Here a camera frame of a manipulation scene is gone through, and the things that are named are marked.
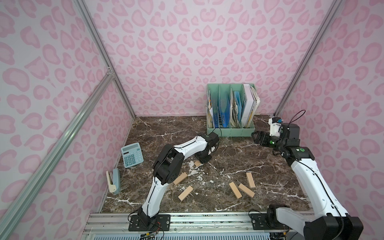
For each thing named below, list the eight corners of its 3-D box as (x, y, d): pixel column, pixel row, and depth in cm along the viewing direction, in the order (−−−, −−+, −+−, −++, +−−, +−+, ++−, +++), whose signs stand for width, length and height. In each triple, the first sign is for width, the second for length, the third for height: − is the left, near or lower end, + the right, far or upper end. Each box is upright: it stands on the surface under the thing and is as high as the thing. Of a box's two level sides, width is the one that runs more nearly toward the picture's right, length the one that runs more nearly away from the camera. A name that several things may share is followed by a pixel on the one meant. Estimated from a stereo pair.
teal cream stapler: (110, 196, 84) (106, 194, 81) (109, 173, 92) (106, 170, 89) (121, 191, 85) (118, 189, 82) (119, 170, 94) (117, 167, 91)
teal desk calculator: (126, 169, 94) (123, 166, 91) (123, 150, 103) (120, 148, 100) (144, 162, 97) (142, 159, 94) (139, 144, 106) (138, 142, 103)
